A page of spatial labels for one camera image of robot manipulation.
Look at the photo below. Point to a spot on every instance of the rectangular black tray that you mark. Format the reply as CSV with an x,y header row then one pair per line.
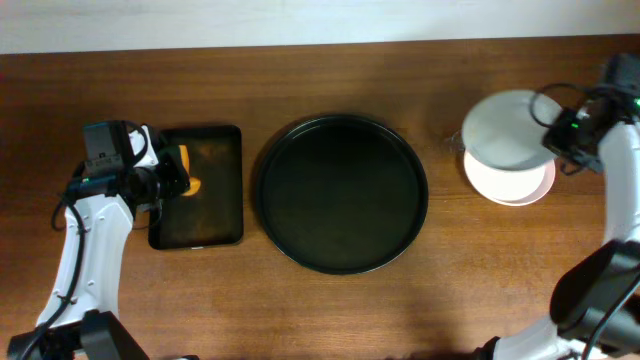
x,y
213,216

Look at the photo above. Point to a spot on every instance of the green yellow sponge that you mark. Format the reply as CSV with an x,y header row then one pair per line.
x,y
194,184

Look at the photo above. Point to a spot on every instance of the round black tray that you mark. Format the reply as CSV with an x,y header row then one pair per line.
x,y
341,194

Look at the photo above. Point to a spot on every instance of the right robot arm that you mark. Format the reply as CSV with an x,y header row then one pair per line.
x,y
594,309

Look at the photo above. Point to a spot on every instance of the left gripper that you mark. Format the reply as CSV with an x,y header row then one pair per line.
x,y
175,170

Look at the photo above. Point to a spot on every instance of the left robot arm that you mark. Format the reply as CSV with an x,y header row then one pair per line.
x,y
129,168

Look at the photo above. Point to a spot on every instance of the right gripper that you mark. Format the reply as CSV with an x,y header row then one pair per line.
x,y
560,138

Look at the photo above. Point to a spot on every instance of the white pink plate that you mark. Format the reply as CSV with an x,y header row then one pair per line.
x,y
510,188

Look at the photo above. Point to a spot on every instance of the pale green plate top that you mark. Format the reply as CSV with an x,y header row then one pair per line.
x,y
505,130

